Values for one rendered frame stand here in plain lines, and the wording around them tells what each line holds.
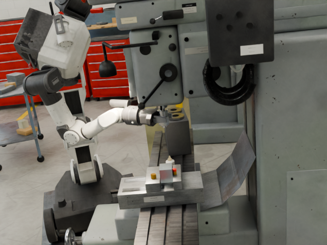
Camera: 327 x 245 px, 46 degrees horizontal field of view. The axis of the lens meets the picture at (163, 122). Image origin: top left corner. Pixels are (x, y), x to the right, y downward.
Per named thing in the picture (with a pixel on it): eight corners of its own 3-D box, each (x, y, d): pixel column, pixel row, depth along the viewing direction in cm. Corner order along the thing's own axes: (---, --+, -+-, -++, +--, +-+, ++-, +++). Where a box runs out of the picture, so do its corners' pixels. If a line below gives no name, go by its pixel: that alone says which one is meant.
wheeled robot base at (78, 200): (54, 191, 285) (44, 150, 273) (123, 176, 296) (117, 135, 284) (54, 242, 226) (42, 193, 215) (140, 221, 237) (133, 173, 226)
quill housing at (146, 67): (137, 110, 157) (126, 29, 146) (142, 95, 176) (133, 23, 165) (184, 106, 155) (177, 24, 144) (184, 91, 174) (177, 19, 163)
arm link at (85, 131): (103, 134, 180) (76, 149, 190) (110, 122, 189) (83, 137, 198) (88, 117, 177) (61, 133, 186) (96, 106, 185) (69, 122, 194)
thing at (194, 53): (184, 100, 152) (177, 33, 143) (184, 84, 175) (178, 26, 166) (232, 96, 151) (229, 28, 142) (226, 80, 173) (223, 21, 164)
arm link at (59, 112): (61, 147, 189) (39, 109, 178) (71, 131, 199) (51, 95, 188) (81, 144, 185) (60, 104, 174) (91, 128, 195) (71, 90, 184)
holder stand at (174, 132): (169, 156, 201) (164, 120, 195) (165, 140, 222) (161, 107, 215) (191, 153, 202) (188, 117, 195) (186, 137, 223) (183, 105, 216)
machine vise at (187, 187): (119, 210, 159) (115, 186, 155) (123, 191, 173) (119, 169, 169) (204, 202, 157) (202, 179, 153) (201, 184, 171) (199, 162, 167)
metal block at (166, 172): (160, 183, 159) (159, 170, 157) (161, 176, 165) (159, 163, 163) (173, 182, 159) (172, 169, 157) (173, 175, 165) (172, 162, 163)
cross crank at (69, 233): (60, 257, 191) (55, 237, 186) (67, 242, 202) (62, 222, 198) (91, 255, 189) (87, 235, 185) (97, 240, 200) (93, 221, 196)
